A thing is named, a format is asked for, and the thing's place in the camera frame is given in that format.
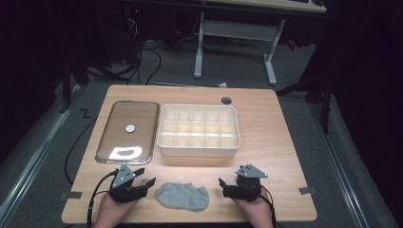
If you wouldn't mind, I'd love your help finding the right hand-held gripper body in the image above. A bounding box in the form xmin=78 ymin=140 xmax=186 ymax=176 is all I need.
xmin=232 ymin=163 xmax=269 ymax=202

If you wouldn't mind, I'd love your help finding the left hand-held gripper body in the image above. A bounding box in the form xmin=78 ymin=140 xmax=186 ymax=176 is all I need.
xmin=108 ymin=162 xmax=148 ymax=203

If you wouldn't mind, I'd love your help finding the grey sock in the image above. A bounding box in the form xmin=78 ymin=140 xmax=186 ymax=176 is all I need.
xmin=155 ymin=181 xmax=211 ymax=213

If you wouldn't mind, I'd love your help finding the white compartment storage box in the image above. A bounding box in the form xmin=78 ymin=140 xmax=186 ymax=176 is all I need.
xmin=156 ymin=103 xmax=241 ymax=159

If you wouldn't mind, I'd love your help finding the person's right hand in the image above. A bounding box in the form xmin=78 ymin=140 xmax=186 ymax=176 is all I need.
xmin=232 ymin=189 xmax=274 ymax=222

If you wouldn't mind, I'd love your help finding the person's left hand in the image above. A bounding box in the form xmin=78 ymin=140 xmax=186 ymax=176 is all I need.
xmin=100 ymin=191 xmax=138 ymax=221

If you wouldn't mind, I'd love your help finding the clear lid with metal rim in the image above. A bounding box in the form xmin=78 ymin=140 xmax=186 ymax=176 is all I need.
xmin=95 ymin=100 xmax=161 ymax=165

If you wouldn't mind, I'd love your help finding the grey tape piece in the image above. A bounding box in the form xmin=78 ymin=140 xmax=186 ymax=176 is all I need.
xmin=298 ymin=185 xmax=317 ymax=196
xmin=60 ymin=191 xmax=83 ymax=200

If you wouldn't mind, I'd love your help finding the black stand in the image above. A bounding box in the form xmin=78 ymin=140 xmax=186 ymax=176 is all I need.
xmin=59 ymin=55 xmax=90 ymax=114
xmin=276 ymin=74 xmax=335 ymax=134

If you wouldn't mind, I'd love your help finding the white-legged desk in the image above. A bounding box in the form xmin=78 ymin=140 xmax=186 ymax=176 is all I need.
xmin=193 ymin=0 xmax=327 ymax=86

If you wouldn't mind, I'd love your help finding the right hand-held gripper cable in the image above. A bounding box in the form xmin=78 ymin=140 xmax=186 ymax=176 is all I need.
xmin=259 ymin=184 xmax=278 ymax=228

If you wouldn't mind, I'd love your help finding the hand-held gripper cable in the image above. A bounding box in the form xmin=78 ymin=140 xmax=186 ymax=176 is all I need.
xmin=259 ymin=184 xmax=278 ymax=228
xmin=86 ymin=169 xmax=120 ymax=228

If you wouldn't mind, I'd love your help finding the left hand-held gripper cable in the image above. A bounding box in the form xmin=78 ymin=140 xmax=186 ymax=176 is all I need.
xmin=86 ymin=169 xmax=120 ymax=228

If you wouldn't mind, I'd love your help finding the metal floor rail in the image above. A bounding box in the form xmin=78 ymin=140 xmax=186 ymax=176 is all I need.
xmin=308 ymin=103 xmax=371 ymax=228
xmin=0 ymin=85 xmax=83 ymax=222

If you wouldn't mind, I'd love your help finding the black looped floor cable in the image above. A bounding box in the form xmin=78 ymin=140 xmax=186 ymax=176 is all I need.
xmin=126 ymin=39 xmax=163 ymax=86

